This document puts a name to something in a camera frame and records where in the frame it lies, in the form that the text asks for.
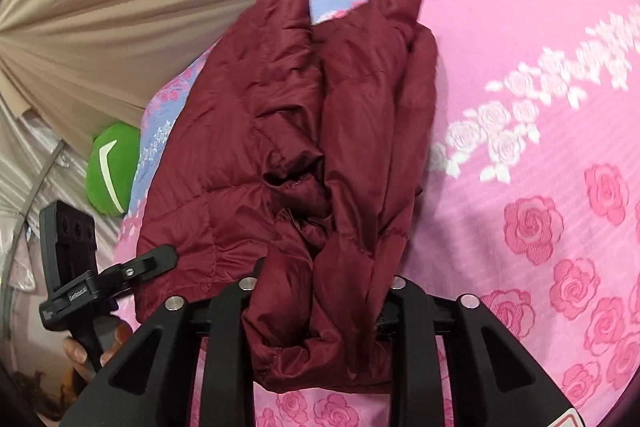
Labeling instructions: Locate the silver satin curtain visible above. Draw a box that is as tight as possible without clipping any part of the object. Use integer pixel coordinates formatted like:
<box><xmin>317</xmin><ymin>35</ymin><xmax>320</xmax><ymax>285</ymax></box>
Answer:
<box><xmin>0</xmin><ymin>107</ymin><xmax>126</xmax><ymax>308</ymax></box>

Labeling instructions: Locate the beige curtain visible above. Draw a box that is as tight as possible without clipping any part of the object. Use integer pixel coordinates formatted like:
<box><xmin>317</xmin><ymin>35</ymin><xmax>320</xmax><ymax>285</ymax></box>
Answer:
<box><xmin>0</xmin><ymin>0</ymin><xmax>391</xmax><ymax>148</ymax></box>

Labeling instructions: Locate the maroon puffer jacket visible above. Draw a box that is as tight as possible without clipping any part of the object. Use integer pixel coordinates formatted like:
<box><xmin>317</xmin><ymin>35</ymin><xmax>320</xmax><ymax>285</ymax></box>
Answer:
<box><xmin>135</xmin><ymin>0</ymin><xmax>441</xmax><ymax>395</ymax></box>

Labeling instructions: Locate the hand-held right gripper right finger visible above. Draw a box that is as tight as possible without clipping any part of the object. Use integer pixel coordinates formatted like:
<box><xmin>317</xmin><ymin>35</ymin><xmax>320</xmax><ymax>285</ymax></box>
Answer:
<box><xmin>377</xmin><ymin>274</ymin><xmax>575</xmax><ymax>427</ymax></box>

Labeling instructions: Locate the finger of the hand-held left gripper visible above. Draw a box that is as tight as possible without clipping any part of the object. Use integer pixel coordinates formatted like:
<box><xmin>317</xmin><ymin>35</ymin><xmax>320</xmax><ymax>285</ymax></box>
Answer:
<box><xmin>97</xmin><ymin>245</ymin><xmax>179</xmax><ymax>299</ymax></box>

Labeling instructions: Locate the person's left hand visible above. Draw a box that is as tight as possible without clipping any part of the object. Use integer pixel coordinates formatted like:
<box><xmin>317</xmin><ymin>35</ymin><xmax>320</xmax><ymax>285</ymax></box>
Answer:
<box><xmin>62</xmin><ymin>321</ymin><xmax>135</xmax><ymax>380</ymax></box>

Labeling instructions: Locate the pink blue floral bedsheet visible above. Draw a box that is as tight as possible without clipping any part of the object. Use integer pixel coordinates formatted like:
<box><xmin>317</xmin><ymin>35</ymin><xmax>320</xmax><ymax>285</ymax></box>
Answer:
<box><xmin>115</xmin><ymin>0</ymin><xmax>640</xmax><ymax>427</ymax></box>

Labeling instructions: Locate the grey metal bar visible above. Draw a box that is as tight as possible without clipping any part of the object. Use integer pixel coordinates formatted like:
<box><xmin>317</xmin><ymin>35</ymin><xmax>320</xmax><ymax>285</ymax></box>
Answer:
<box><xmin>19</xmin><ymin>141</ymin><xmax>67</xmax><ymax>230</ymax></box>

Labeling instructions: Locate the green plush toy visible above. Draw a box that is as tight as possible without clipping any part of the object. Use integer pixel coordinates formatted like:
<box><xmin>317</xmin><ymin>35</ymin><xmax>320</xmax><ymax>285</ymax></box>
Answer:
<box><xmin>86</xmin><ymin>122</ymin><xmax>142</xmax><ymax>216</ymax></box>

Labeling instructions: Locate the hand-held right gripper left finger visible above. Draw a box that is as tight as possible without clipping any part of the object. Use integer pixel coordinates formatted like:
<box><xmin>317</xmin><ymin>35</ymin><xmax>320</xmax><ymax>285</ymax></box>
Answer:
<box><xmin>60</xmin><ymin>276</ymin><xmax>262</xmax><ymax>427</ymax></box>

